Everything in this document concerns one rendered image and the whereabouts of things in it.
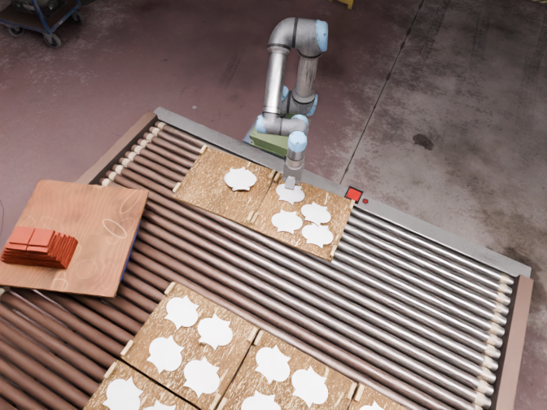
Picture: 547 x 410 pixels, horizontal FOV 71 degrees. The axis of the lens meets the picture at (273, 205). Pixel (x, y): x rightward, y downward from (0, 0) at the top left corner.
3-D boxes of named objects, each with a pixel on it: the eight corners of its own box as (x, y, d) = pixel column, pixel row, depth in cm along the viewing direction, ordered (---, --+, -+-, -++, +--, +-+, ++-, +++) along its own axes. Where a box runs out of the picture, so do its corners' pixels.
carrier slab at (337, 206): (277, 174, 198) (278, 172, 197) (354, 202, 191) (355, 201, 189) (248, 228, 180) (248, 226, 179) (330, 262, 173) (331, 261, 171)
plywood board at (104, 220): (41, 181, 177) (40, 179, 176) (149, 192, 177) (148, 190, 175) (-13, 284, 150) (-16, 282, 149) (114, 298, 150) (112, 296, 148)
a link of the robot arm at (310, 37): (288, 101, 208) (295, 10, 159) (316, 104, 208) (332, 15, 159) (286, 118, 203) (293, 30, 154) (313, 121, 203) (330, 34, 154)
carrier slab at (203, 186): (206, 147, 206) (205, 146, 204) (277, 173, 199) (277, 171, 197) (172, 198, 188) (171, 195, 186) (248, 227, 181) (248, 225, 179)
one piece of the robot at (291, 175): (280, 169, 163) (277, 191, 177) (300, 174, 162) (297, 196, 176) (286, 149, 169) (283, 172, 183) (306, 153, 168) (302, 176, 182)
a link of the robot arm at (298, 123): (283, 111, 166) (281, 129, 160) (309, 114, 166) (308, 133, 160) (282, 124, 173) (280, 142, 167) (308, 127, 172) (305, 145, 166)
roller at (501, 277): (159, 124, 220) (158, 118, 215) (509, 280, 177) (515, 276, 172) (155, 130, 217) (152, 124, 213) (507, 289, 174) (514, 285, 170)
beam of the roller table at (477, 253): (161, 113, 227) (159, 106, 222) (524, 272, 181) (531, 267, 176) (152, 122, 223) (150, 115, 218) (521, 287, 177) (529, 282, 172)
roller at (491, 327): (131, 154, 207) (129, 148, 203) (500, 329, 164) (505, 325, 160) (125, 160, 205) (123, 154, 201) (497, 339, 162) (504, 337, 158)
